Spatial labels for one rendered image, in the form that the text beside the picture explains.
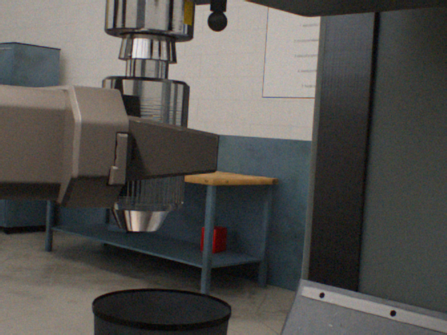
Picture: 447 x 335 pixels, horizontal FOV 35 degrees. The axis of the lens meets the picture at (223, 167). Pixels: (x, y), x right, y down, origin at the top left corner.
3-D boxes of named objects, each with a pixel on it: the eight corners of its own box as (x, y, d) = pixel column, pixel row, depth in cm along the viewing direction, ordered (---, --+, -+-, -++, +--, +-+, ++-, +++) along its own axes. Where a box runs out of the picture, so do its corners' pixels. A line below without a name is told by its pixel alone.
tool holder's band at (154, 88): (205, 103, 38) (206, 84, 38) (157, 96, 34) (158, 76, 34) (136, 100, 41) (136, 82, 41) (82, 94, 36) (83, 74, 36)
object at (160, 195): (199, 207, 39) (205, 103, 38) (150, 214, 35) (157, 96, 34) (130, 199, 41) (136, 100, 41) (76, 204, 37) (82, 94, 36)
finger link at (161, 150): (209, 183, 37) (97, 179, 34) (213, 122, 37) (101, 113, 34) (224, 185, 36) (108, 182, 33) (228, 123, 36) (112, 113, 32)
